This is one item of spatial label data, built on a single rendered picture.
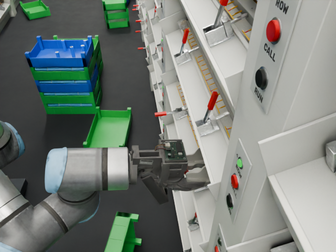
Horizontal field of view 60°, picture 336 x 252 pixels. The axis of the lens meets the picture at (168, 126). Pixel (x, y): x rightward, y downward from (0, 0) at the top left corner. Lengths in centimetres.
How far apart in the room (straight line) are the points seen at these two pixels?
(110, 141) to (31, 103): 64
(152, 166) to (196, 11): 32
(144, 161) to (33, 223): 26
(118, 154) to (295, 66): 44
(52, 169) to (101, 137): 104
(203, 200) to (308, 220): 46
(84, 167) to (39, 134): 118
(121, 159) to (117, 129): 106
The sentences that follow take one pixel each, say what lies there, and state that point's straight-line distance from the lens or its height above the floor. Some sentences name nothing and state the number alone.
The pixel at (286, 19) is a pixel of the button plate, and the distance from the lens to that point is 24.
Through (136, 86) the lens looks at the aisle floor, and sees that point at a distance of 197.
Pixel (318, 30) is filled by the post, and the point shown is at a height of 104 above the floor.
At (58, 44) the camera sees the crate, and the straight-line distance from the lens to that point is 181.
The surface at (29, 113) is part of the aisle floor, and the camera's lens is 192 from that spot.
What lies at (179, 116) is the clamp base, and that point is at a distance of 89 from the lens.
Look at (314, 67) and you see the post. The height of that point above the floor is 102.
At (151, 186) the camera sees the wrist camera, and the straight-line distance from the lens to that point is 66.
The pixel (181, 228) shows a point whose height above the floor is 15.
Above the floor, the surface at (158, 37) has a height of 53.
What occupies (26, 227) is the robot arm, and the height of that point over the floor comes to 58.
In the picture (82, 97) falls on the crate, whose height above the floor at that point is 12.
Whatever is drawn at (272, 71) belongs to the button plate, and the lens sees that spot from 25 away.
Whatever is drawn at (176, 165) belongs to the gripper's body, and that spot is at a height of 65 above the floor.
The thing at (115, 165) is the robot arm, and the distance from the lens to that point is 59.
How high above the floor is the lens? 112
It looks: 43 degrees down
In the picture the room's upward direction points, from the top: straight up
